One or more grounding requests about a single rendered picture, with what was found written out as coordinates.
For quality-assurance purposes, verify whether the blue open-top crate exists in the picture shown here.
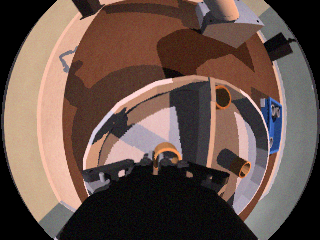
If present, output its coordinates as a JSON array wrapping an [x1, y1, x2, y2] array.
[[260, 97, 282, 154]]

